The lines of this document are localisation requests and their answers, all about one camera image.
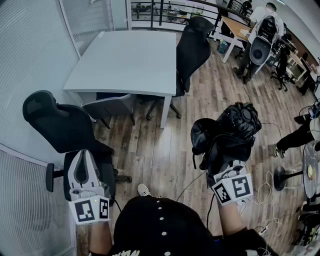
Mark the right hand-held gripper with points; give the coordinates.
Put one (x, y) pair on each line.
(240, 188)

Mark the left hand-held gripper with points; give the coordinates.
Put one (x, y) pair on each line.
(86, 210)

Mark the black umbrella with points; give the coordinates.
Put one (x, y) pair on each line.
(230, 137)

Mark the person's right forearm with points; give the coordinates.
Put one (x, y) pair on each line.
(231, 220)

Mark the person's left forearm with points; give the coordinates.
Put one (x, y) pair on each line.
(100, 237)

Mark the white power strip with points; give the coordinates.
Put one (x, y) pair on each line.
(264, 228)

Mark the black mesh office chair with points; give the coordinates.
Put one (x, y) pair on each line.
(65, 127)

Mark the person's white left shoe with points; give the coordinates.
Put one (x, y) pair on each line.
(143, 190)

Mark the blue fabric chair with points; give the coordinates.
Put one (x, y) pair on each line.
(112, 105)

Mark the round glass side table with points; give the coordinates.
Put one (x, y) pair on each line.
(311, 160)

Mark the person's black buttoned clothing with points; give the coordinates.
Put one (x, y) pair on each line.
(162, 225)

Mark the white table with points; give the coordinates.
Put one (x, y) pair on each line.
(125, 62)

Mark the small black swivel chair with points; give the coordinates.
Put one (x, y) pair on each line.
(283, 65)

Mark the grey backpack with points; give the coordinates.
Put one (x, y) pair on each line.
(260, 50)

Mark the black high-back office chair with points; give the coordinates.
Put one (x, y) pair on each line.
(192, 55)

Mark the teal waste bin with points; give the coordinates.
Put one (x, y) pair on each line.
(222, 47)

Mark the wooden desk with white legs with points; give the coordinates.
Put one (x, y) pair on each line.
(235, 27)

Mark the black metal railing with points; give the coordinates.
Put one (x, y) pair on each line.
(175, 6)

